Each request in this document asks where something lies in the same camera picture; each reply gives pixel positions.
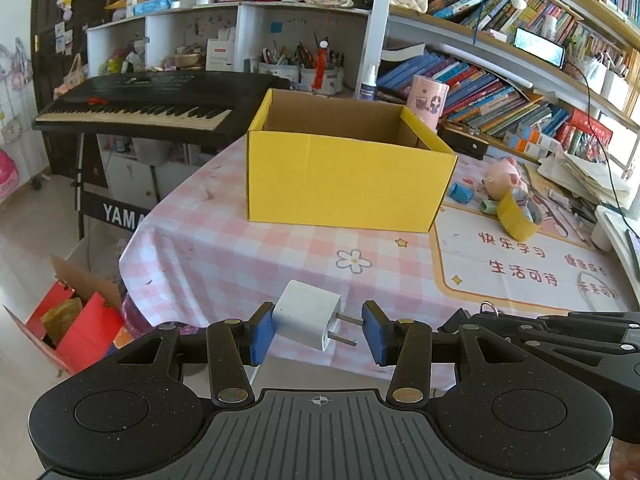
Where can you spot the row of shelved books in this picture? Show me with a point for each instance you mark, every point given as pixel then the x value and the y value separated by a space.
pixel 530 10

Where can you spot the pink backpack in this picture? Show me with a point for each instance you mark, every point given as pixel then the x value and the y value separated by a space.
pixel 7 175

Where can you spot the pen holder cups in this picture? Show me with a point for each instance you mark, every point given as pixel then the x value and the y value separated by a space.
pixel 295 55

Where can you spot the wall-hung pastel bags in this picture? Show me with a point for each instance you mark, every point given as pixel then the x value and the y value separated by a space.
pixel 15 65

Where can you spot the small white pen holder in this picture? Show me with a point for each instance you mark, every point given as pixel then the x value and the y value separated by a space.
pixel 277 71

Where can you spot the yellow tape roll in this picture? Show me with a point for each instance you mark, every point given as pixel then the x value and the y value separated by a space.
pixel 515 220

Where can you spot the pink plush pig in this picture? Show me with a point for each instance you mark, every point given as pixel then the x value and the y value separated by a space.
pixel 500 175

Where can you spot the black keyboard stand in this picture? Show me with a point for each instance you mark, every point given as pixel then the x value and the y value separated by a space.
pixel 120 212

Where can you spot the small plush door charm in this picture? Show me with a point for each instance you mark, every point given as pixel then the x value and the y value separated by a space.
pixel 65 0

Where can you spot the white charger plug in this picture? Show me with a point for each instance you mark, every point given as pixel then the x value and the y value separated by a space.
pixel 305 310

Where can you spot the pink tote bag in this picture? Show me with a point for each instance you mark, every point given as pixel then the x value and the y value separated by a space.
pixel 70 82

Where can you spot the stack of loose papers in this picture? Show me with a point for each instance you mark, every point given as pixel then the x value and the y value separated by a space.
pixel 585 175

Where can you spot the white plastic stand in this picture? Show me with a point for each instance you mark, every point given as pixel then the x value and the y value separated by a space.
pixel 607 230

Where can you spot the white cubby shelf unit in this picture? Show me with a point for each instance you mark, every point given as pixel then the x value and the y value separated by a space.
pixel 160 35

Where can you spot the row of slanted books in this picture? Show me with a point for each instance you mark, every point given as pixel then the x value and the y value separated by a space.
pixel 480 95

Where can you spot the red boxed book set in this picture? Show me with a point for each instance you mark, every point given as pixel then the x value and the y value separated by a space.
pixel 590 132

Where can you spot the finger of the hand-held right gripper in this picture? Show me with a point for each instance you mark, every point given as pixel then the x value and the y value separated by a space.
pixel 575 330
pixel 600 367

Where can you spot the white frame wooden bookshelf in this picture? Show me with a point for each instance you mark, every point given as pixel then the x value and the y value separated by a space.
pixel 377 10

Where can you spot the black electronic keyboard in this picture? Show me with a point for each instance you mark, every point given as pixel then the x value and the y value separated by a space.
pixel 150 90

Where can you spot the wooden bowl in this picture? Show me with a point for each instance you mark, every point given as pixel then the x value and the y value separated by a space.
pixel 190 61

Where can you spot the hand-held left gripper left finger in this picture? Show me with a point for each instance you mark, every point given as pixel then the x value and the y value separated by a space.
pixel 262 332

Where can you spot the white spray bottle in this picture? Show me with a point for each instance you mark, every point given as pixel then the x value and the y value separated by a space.
pixel 368 87

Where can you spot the white paper bags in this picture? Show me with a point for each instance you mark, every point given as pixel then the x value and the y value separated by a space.
pixel 612 82

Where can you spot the pink cartoon canister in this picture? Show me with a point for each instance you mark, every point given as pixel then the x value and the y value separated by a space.
pixel 427 102

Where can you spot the white low cabinet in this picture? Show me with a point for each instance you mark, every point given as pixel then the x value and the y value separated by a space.
pixel 130 180

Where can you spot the blue wipes pack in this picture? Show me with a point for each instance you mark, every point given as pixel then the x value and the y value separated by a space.
pixel 155 6

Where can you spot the orange blue white carton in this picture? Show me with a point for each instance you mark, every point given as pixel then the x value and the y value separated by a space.
pixel 542 135
pixel 520 145

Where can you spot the dark tablet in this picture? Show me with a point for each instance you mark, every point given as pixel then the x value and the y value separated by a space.
pixel 634 250

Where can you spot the gold paper bag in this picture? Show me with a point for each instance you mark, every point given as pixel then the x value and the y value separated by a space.
pixel 62 317

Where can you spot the desktop with pink printed cloth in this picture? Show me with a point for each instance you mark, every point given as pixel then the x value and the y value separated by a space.
pixel 210 240

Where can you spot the red tassel charm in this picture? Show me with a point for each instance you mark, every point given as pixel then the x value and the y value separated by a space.
pixel 321 67

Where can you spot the large white pen holder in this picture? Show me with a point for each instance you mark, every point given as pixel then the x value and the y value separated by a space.
pixel 330 82

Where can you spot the brown wooden case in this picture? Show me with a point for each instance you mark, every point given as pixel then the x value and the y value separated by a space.
pixel 465 142

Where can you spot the yellow cardboard box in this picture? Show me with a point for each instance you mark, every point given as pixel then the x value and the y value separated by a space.
pixel 340 180

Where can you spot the blue toy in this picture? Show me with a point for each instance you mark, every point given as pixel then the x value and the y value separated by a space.
pixel 461 193

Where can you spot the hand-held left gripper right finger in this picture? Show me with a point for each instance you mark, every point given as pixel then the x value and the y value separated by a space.
pixel 374 332

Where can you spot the green yellow toy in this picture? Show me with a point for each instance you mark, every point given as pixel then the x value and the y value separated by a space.
pixel 112 65

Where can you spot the phone with lit screen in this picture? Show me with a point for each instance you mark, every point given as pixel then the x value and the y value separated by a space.
pixel 540 46

